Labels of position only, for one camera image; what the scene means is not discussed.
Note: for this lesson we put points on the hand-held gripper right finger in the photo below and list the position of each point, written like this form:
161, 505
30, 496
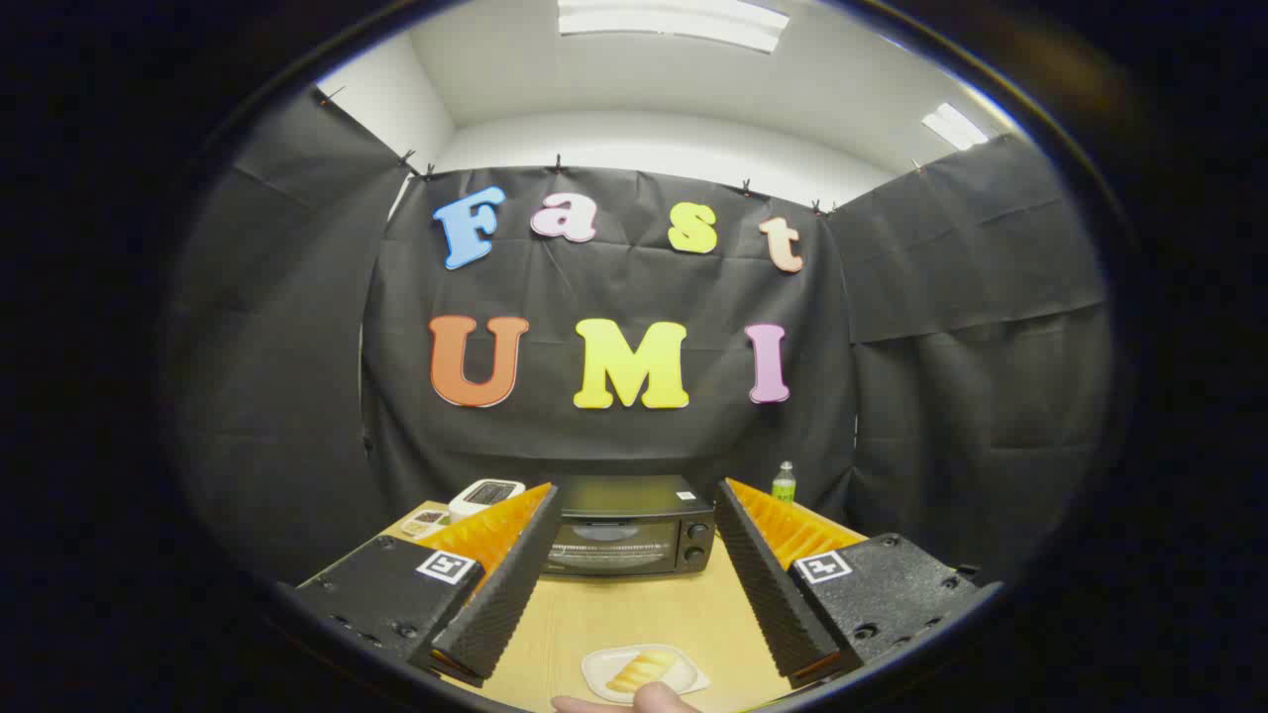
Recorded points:
768, 584

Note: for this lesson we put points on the black toaster oven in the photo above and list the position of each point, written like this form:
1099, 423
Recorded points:
634, 515

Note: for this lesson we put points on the green drink bottle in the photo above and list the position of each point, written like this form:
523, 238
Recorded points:
784, 485

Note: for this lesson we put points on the small ceiling light panel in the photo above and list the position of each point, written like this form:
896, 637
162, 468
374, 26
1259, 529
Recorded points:
953, 127

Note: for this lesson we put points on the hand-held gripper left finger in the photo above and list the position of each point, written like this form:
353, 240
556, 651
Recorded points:
505, 584

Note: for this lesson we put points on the white pop-up toaster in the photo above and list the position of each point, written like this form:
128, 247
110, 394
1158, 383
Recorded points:
466, 510

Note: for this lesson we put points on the white plate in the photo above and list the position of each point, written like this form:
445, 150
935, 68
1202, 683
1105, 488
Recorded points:
599, 668

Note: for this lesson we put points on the small white dish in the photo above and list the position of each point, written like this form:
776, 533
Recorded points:
426, 523

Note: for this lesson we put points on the large ceiling light panel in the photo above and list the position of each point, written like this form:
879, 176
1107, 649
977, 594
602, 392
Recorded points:
674, 22

